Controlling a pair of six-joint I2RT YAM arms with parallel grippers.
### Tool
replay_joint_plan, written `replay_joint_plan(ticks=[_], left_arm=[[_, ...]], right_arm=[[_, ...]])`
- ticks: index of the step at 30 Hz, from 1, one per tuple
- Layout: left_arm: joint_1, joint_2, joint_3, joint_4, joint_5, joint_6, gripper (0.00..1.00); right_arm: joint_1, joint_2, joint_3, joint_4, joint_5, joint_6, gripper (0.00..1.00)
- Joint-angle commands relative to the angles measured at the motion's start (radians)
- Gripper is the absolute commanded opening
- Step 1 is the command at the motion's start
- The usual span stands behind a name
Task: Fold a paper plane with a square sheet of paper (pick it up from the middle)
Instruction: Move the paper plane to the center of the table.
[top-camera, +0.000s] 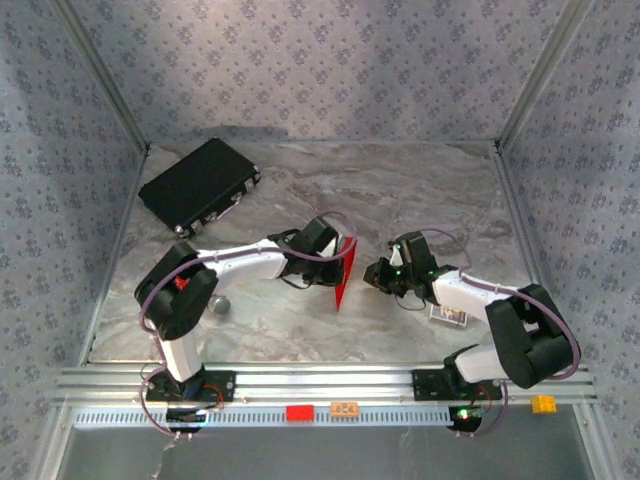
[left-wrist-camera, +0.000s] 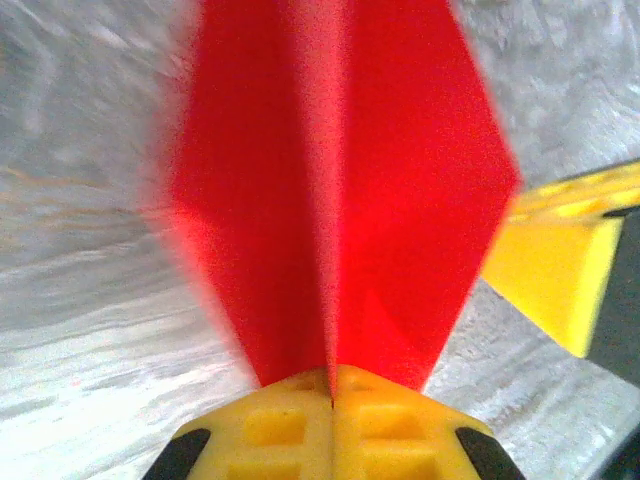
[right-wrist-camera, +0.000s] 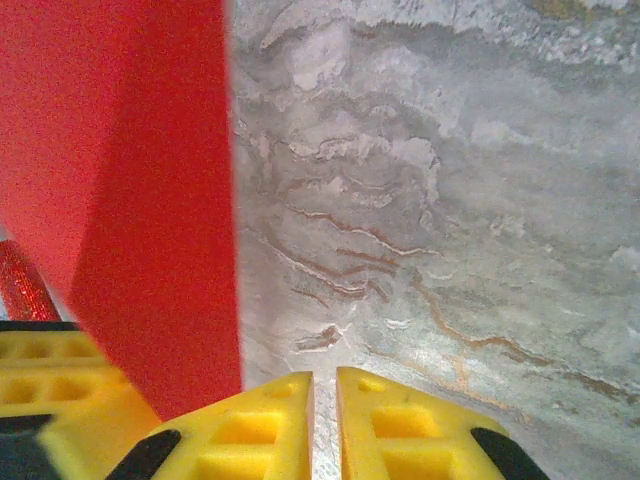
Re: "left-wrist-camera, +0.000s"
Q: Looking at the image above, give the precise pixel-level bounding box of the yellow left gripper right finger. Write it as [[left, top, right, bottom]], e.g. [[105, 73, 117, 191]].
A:
[[331, 364, 527, 480]]

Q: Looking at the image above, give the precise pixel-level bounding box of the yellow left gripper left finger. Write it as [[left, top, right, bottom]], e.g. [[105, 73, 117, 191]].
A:
[[142, 368, 334, 480]]

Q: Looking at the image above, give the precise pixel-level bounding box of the red cloth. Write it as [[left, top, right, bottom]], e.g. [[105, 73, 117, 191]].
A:
[[144, 0, 524, 394]]

